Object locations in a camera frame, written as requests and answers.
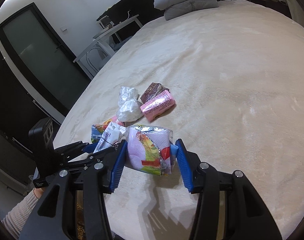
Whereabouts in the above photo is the white chair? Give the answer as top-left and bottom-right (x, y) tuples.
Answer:
(86, 40), (117, 71)

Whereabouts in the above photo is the orange furry rug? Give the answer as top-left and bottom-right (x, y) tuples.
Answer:
(75, 189), (87, 240)

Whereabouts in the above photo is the white printed packet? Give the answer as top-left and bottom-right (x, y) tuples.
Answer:
(94, 122), (127, 153)

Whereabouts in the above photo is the beige bed blanket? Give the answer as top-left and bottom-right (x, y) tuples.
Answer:
(53, 0), (304, 240)

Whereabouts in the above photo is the small pink wrapper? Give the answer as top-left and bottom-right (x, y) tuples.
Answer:
(106, 116), (125, 127)

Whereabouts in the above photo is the pink packet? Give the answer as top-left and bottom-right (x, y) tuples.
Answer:
(140, 90), (176, 123)

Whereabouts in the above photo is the crumpled clear plastic bag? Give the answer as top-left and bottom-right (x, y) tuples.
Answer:
(116, 86), (145, 122)

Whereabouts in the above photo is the small dark appliance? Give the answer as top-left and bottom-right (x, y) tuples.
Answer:
(98, 15), (114, 29)

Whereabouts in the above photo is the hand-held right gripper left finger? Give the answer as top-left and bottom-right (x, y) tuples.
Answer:
(19, 139), (129, 240)

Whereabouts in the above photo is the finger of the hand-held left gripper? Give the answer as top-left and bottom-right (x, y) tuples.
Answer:
(67, 144), (122, 171)
(54, 141), (96, 162)

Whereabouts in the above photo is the colourful foil snack packet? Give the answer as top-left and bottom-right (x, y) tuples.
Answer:
(126, 124), (174, 178)

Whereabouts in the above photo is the brown wrapper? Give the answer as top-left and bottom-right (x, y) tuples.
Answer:
(140, 82), (170, 103)

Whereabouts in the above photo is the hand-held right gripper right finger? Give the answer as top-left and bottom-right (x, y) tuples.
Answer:
(175, 138), (283, 240)

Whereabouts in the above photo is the blue colourful packet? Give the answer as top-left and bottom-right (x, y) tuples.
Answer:
(91, 124), (110, 145)

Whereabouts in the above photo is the person's left forearm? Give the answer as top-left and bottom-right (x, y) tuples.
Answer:
(2, 188), (46, 240)

